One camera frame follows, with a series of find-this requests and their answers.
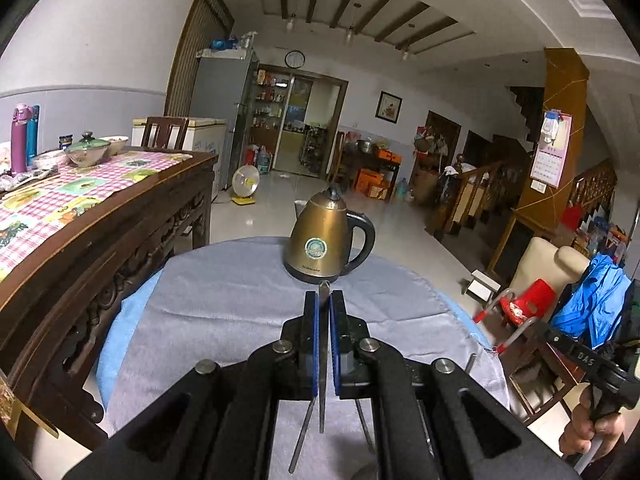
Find orange cardboard box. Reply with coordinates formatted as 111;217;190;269
354;169;389;199

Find pink checkered table cover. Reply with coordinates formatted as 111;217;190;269
0;150;194;281

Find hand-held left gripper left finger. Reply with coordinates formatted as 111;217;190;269
62;290;321;480

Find purple thermos bottle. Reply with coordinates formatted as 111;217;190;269
11;104;31;175

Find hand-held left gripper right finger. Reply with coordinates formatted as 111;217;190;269
330;290;586;480

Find beige armchair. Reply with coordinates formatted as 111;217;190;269
487;236;592;366

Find framed picture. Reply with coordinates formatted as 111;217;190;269
375;91;404;125

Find person's right hand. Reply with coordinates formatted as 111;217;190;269
559;397;627;458

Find white chest freezer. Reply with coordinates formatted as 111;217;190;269
131;116;227;202

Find blue jacket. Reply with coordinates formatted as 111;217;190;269
550;254;634;352

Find wooden chair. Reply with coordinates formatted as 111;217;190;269
141;116;190;152

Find round fan heater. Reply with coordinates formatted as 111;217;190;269
231;165;261;206

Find gold electric kettle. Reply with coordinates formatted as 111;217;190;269
283;186;376;283

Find red plastic chair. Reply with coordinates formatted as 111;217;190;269
472;278;559;357

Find dark wooden dining table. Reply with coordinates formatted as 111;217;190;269
339;132;404;196

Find white bowl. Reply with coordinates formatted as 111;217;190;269
100;135;130;157

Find wooden stair railing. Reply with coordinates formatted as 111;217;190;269
425;155;532;242

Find gold patterned mat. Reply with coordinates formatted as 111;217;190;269
0;374;59;439

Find bunch of grey chopsticks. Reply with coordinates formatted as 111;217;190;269
288;354;476;473

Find grey refrigerator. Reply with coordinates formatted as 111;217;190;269
190;49;259;186

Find shelf with bottles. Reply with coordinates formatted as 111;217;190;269
250;67;292;161

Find blue thermos bottle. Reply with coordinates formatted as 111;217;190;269
27;105;41;166

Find small white stool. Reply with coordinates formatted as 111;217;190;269
460;270;503;304

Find wooden side table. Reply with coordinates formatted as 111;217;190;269
509;330;591;422

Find pile of snack bags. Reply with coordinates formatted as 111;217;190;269
0;165;61;193

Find pink wall calendar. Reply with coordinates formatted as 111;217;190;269
529;110;574;189

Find green lidded bowl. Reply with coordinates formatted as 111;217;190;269
65;131;111;168

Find brown curtain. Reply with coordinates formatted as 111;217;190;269
165;0;235;118

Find carved wooden sideboard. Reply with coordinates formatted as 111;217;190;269
0;144;221;461

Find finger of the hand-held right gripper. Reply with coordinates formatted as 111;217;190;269
531;319;563;350

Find grey tablecloth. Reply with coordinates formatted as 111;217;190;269
95;236;511;461

